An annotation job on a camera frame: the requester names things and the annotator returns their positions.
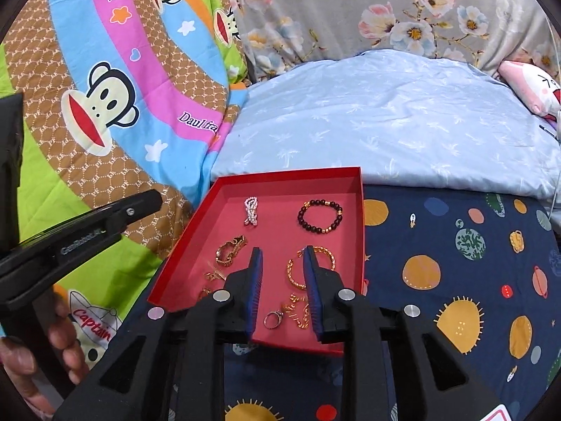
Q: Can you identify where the gold watch bracelet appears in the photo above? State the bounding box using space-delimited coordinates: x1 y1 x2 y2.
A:
214 235 249 268

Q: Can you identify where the dark bead bracelet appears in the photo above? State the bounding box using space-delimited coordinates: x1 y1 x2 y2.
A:
297 198 344 235

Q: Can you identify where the gold bangle bracelet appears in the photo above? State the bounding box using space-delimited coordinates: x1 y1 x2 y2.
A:
286 245 338 291

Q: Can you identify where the colourful monkey cartoon blanket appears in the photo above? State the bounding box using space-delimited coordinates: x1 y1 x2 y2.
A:
1 0 247 365

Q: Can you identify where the grey floral pillow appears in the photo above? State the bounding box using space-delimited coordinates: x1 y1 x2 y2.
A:
230 0 560 81

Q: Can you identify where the navy planet print bedsheet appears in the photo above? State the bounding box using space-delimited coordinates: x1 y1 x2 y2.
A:
224 185 560 420

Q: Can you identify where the red shallow tray box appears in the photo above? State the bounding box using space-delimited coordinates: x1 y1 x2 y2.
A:
148 167 365 357

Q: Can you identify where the light blue quilt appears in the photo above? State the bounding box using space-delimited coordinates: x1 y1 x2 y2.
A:
211 49 560 200

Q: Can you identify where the gold chain necklace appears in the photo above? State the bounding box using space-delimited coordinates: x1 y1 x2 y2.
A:
280 293 312 331

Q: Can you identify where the left hand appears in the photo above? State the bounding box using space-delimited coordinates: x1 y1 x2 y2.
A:
1 289 87 415

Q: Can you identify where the silver ring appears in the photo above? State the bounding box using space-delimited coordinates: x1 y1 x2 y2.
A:
262 309 285 331

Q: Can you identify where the white pearl bracelet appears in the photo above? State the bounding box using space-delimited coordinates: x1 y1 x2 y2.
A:
242 196 260 227

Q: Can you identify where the pink cartoon pillow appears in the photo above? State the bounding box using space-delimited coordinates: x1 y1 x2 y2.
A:
498 61 560 121

